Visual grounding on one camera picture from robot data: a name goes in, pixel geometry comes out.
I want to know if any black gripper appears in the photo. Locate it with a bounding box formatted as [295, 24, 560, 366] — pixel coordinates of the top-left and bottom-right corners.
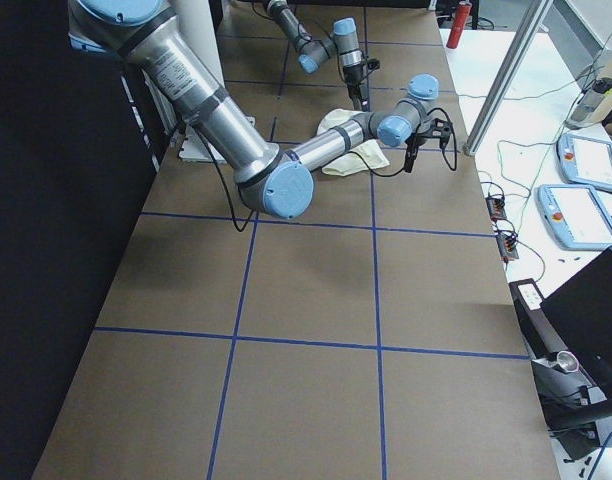
[403, 120, 434, 173]
[342, 62, 369, 110]

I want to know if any cream long sleeve shirt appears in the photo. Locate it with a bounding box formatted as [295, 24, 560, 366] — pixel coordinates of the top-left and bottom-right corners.
[317, 109, 390, 177]

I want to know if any far orange black adapter box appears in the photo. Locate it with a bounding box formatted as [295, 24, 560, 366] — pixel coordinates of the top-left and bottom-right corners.
[485, 195, 508, 222]

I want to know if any orange black adapter box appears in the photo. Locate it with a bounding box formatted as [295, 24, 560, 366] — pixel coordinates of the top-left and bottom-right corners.
[485, 195, 508, 222]
[496, 231, 519, 264]

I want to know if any near orange black adapter box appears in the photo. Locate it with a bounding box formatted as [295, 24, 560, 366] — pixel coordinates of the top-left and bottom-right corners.
[496, 231, 519, 264]

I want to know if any red cylinder bottle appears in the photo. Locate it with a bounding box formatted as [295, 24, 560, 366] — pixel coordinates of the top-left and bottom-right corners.
[446, 1, 472, 49]

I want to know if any far teach pendant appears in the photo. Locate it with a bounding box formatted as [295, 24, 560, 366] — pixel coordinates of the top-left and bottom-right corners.
[557, 132, 612, 193]

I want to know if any teach pendant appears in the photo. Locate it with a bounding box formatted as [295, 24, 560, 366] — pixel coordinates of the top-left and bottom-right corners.
[557, 132, 612, 193]
[536, 184, 612, 251]

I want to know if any near teach pendant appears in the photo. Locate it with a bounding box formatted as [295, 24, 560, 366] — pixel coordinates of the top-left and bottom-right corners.
[536, 184, 612, 251]

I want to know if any clear water bottle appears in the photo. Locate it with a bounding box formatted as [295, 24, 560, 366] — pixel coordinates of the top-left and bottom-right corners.
[569, 77, 612, 125]

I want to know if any black box with white label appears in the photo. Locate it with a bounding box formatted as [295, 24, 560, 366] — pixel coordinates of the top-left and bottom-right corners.
[509, 279, 571, 368]

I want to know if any black monitor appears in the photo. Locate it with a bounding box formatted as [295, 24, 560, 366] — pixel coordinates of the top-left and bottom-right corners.
[541, 247, 612, 397]

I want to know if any silver metal cup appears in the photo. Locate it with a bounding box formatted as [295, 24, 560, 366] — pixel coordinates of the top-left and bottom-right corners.
[547, 350, 580, 374]

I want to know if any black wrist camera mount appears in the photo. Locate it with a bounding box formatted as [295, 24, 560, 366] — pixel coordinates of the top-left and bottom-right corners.
[424, 118, 454, 150]
[365, 58, 381, 72]

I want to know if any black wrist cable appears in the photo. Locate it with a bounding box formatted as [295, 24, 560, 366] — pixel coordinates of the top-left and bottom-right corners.
[195, 106, 460, 233]

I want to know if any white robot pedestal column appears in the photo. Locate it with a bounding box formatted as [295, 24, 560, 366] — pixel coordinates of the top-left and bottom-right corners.
[174, 0, 225, 100]

